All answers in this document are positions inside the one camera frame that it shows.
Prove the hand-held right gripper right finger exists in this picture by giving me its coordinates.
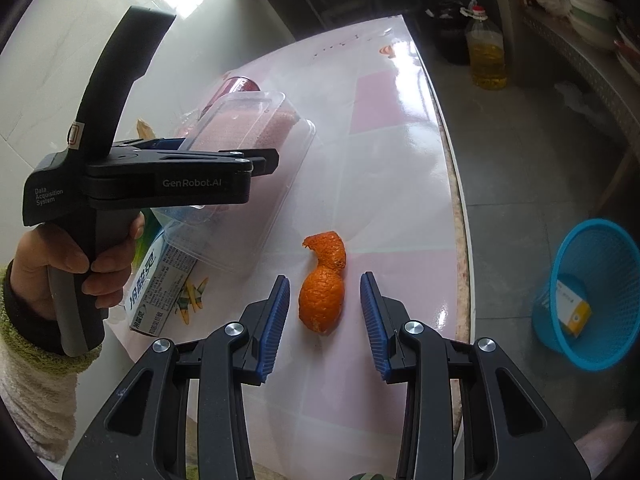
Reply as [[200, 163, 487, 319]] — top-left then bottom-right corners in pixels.
[[360, 271, 593, 480]]

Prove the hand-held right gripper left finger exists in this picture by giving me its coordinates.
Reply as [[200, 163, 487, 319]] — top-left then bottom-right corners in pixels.
[[62, 275, 292, 480]]

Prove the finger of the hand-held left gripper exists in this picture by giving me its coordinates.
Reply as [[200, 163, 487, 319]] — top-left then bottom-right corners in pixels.
[[87, 147, 281, 178], [111, 136, 190, 155]]

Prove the orange peel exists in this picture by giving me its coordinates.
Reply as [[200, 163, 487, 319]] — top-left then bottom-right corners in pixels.
[[298, 231, 347, 334]]

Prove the clear plastic clamshell container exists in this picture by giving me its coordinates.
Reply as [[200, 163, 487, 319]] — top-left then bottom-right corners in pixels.
[[150, 91, 317, 275]]

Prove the red drink can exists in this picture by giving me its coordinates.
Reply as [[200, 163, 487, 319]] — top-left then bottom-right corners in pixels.
[[202, 76, 261, 117]]

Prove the white green carton box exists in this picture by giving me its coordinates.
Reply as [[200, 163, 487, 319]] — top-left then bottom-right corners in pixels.
[[124, 225, 198, 337]]

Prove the blue plastic mesh basket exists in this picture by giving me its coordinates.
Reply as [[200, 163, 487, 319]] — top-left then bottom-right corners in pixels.
[[531, 218, 640, 372]]

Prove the person's left forearm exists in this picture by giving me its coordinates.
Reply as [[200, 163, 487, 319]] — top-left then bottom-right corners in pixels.
[[0, 260, 103, 456]]

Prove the person's left hand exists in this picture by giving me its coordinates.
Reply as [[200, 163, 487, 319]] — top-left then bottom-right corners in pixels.
[[10, 210, 147, 318]]

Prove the pink printed table cover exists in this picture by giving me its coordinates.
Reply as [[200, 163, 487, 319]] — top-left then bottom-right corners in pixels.
[[110, 14, 476, 480]]

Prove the yellow white small box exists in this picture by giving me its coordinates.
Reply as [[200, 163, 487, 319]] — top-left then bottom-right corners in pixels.
[[552, 277, 592, 339]]

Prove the dark ceramic jar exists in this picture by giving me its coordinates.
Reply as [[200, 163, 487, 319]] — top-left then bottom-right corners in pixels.
[[425, 0, 473, 66]]

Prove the cooking oil bottle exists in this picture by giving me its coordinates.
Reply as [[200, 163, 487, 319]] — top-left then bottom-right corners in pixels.
[[465, 4, 509, 91]]

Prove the crumpled white plastic scrap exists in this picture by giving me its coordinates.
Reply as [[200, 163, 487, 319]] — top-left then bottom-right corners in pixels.
[[554, 81, 601, 117]]

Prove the concrete counter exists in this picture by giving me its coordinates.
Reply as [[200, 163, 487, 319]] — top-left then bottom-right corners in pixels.
[[239, 0, 525, 86]]

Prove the grey perforated shelf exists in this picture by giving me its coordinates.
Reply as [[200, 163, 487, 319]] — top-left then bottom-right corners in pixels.
[[520, 7, 640, 161]]

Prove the stack of plates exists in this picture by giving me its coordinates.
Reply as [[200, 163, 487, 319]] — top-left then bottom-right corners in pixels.
[[614, 20, 640, 86]]

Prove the stack of white bowls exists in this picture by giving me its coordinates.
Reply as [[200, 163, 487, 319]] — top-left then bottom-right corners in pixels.
[[567, 0, 619, 54]]

